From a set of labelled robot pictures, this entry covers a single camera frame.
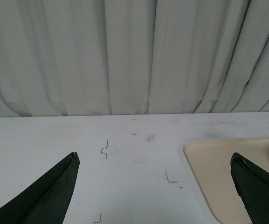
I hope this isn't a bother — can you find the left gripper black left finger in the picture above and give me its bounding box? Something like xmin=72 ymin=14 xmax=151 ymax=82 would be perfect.
xmin=0 ymin=152 xmax=80 ymax=224

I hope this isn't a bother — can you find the white pleated curtain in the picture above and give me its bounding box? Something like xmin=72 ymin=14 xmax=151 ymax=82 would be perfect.
xmin=0 ymin=0 xmax=269 ymax=117

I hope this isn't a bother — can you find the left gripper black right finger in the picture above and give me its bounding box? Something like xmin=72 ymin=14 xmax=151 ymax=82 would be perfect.
xmin=230 ymin=153 xmax=269 ymax=224

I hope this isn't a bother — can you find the beige rectangular plastic tray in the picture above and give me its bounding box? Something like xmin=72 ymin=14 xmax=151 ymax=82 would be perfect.
xmin=184 ymin=136 xmax=269 ymax=224

